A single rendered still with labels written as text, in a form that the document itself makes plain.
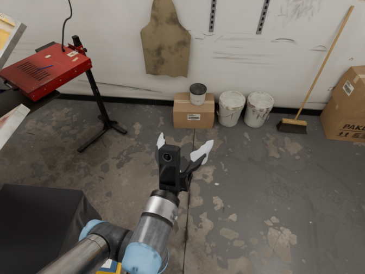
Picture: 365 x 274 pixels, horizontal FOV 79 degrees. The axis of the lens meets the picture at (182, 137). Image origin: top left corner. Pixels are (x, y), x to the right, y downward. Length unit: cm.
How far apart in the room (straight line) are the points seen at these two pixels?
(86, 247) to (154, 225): 15
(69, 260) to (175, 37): 228
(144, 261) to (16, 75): 197
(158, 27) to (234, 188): 183
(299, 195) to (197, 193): 104
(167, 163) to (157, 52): 221
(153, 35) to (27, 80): 124
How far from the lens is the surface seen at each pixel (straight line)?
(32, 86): 205
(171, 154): 49
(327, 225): 265
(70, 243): 147
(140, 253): 48
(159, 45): 262
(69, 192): 149
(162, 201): 51
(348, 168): 314
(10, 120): 105
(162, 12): 248
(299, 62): 290
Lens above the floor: 216
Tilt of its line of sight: 51 degrees down
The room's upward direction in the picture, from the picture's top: straight up
